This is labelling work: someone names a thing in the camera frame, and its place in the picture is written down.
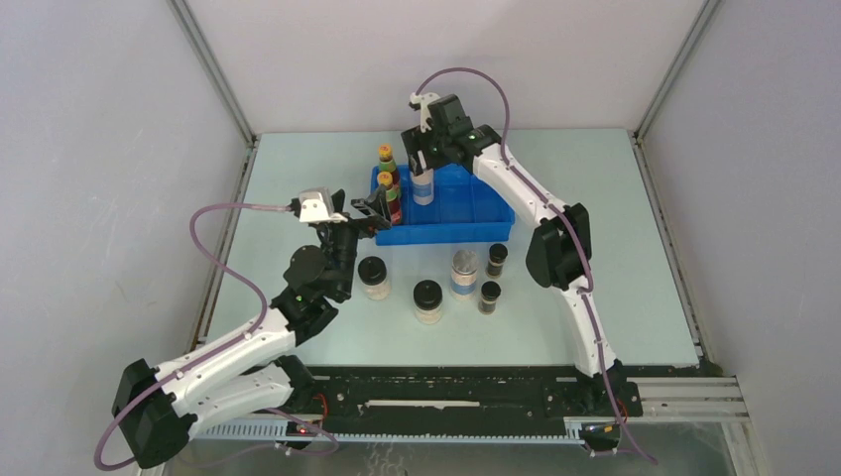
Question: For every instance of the red sauce bottle yellow cap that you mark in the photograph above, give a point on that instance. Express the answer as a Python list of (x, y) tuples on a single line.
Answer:
[(386, 179)]

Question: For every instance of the black lid jar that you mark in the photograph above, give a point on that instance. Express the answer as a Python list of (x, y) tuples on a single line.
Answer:
[(427, 298), (373, 274)]

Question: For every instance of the black lid jar left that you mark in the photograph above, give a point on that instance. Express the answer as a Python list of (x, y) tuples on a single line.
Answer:
[(373, 274)]

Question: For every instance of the black lid jar front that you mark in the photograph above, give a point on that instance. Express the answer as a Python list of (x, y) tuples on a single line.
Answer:
[(427, 298)]

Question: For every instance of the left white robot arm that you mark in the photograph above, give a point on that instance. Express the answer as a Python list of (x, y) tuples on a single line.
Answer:
[(160, 409)]

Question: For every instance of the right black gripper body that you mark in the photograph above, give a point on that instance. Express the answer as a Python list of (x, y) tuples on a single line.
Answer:
[(430, 143)]

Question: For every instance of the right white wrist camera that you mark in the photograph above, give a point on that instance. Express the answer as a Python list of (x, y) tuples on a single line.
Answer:
[(420, 102)]

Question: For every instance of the small dark bottle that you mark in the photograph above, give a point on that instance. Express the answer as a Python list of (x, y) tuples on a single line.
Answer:
[(489, 296), (498, 254)]

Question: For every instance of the small dark bottle rear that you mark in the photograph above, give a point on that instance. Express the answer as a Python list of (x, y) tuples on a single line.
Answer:
[(498, 254)]

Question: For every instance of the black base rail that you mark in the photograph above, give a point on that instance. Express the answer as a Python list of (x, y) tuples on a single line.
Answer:
[(449, 401)]

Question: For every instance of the red sauce bottle green label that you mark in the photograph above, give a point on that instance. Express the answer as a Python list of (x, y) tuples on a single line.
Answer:
[(387, 163)]

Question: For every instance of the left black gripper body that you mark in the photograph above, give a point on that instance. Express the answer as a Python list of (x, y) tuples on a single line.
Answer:
[(340, 242)]

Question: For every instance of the blue plastic bin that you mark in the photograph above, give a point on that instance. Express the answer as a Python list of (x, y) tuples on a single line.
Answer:
[(464, 210)]

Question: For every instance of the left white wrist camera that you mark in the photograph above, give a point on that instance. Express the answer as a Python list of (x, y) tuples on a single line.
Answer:
[(315, 205)]

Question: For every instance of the small dark bottle front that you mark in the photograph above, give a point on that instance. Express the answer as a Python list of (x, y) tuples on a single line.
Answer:
[(489, 296)]

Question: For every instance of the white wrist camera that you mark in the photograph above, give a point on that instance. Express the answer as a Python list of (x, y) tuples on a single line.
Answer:
[(420, 102), (315, 205)]

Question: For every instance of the silver lid jar front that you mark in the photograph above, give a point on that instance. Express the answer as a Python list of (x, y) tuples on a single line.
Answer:
[(463, 277)]

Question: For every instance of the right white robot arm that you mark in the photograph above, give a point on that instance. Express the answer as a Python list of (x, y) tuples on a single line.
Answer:
[(558, 256)]

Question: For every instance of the silver lid jar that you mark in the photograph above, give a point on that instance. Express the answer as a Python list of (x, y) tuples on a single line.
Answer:
[(463, 277), (423, 188)]

